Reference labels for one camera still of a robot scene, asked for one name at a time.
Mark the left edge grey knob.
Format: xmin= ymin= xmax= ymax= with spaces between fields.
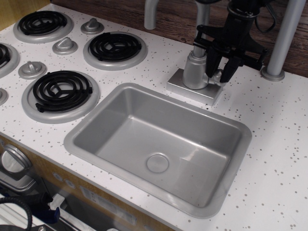
xmin=0 ymin=88 xmax=9 ymax=105

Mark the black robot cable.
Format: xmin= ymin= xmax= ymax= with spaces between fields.
xmin=255 ymin=2 xmax=276 ymax=33

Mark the left edge stove burner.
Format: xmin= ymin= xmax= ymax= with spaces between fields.
xmin=0 ymin=43 xmax=20 ymax=78

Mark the grey support pole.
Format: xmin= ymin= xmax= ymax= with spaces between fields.
xmin=260 ymin=0 xmax=306 ymax=82

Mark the grey stove knob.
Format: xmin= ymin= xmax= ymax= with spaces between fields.
xmin=18 ymin=61 xmax=47 ymax=80
xmin=80 ymin=18 xmax=104 ymax=35
xmin=52 ymin=37 xmax=78 ymax=55

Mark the back left stove burner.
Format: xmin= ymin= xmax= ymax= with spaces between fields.
xmin=13 ymin=11 xmax=74 ymax=44

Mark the silver oven dial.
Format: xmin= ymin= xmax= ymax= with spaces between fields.
xmin=0 ymin=144 xmax=32 ymax=180

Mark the back right stove burner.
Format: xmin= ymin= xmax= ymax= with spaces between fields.
xmin=83 ymin=32 xmax=147 ymax=71

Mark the black cable lower left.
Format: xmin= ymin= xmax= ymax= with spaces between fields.
xmin=0 ymin=196 xmax=37 ymax=231

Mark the top grey stove knob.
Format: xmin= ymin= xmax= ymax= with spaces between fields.
xmin=80 ymin=18 xmax=104 ymax=35

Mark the middle grey stove knob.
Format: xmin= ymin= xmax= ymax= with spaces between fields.
xmin=52 ymin=37 xmax=78 ymax=55

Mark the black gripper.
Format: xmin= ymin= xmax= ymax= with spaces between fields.
xmin=194 ymin=7 xmax=268 ymax=83

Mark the lower grey stove knob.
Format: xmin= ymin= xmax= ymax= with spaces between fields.
xmin=18 ymin=61 xmax=47 ymax=80

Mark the front right stove burner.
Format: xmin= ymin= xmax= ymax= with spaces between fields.
xmin=22 ymin=70 xmax=100 ymax=124

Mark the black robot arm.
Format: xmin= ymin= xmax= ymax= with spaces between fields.
xmin=194 ymin=0 xmax=270 ymax=83

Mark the silver faucet lever handle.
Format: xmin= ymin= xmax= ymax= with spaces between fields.
xmin=213 ymin=69 xmax=226 ymax=87

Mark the grey toy sink basin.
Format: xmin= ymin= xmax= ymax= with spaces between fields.
xmin=64 ymin=83 xmax=252 ymax=218

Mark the silver toy faucet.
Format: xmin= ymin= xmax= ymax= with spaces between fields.
xmin=144 ymin=0 xmax=223 ymax=106

